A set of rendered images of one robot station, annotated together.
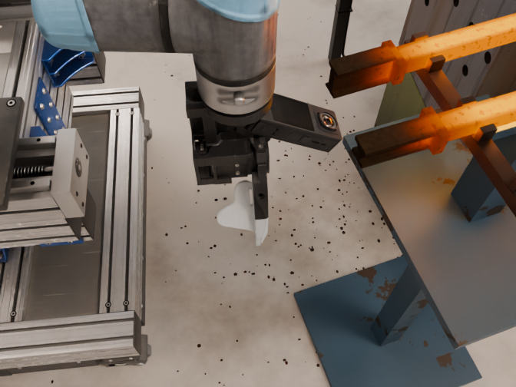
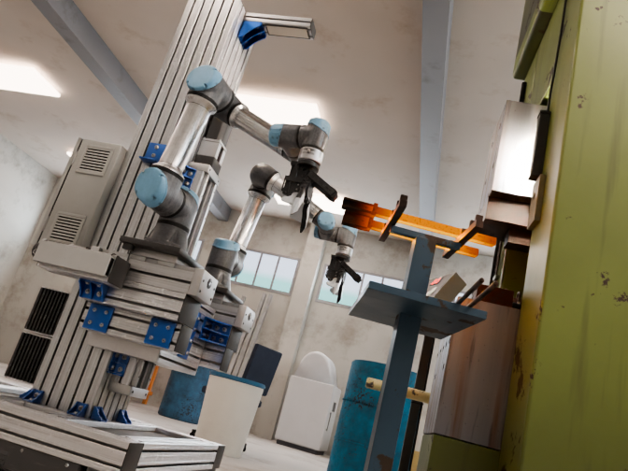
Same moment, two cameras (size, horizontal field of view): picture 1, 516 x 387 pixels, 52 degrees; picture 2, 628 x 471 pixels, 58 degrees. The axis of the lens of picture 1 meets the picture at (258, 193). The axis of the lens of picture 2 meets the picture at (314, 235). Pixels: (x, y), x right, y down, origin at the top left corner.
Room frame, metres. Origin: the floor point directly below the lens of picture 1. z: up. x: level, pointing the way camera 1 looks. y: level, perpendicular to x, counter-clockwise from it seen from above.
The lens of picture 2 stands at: (-1.11, -0.60, 0.40)
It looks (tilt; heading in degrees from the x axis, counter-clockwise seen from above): 18 degrees up; 20
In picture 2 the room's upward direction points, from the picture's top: 15 degrees clockwise
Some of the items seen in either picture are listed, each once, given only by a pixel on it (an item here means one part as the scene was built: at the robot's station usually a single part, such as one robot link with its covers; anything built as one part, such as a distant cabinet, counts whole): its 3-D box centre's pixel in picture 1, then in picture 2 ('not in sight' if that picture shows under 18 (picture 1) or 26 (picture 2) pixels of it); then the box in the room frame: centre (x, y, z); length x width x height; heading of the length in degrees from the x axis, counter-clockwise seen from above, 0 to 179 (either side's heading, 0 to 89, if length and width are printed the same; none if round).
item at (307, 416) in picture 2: not in sight; (312, 400); (7.51, 1.91, 0.72); 0.73 x 0.65 x 1.44; 96
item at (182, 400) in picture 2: not in sight; (189, 386); (6.12, 3.28, 0.45); 0.61 x 0.59 x 0.89; 7
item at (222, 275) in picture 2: not in sight; (215, 278); (1.00, 0.56, 0.87); 0.15 x 0.15 x 0.10
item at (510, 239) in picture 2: not in sight; (547, 246); (1.03, -0.73, 1.24); 0.30 x 0.07 x 0.06; 100
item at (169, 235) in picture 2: not in sight; (168, 238); (0.51, 0.51, 0.87); 0.15 x 0.15 x 0.10
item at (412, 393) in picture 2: not in sight; (418, 395); (1.33, -0.33, 0.62); 0.44 x 0.05 x 0.05; 100
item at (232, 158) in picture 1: (231, 128); (301, 181); (0.36, 0.03, 1.07); 0.09 x 0.08 x 0.12; 96
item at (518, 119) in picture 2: not in sight; (548, 165); (1.00, -0.69, 1.57); 0.42 x 0.39 x 0.40; 100
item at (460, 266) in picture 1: (473, 205); (409, 313); (0.44, -0.36, 0.75); 0.40 x 0.30 x 0.02; 19
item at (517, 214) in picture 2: not in sight; (536, 227); (1.05, -0.68, 1.32); 0.42 x 0.20 x 0.10; 100
